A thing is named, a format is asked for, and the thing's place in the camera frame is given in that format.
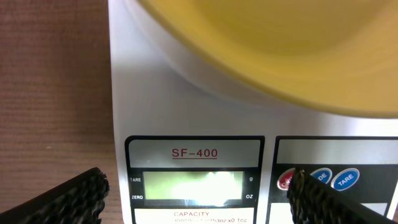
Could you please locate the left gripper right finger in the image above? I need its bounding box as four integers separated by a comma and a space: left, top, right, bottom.
287, 167, 395, 224

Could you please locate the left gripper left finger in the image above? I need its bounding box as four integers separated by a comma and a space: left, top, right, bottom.
1, 167, 109, 224

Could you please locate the white digital kitchen scale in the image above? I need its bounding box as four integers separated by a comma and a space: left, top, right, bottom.
108, 1, 397, 223

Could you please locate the pale yellow bowl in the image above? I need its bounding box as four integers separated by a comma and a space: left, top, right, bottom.
141, 0, 397, 118

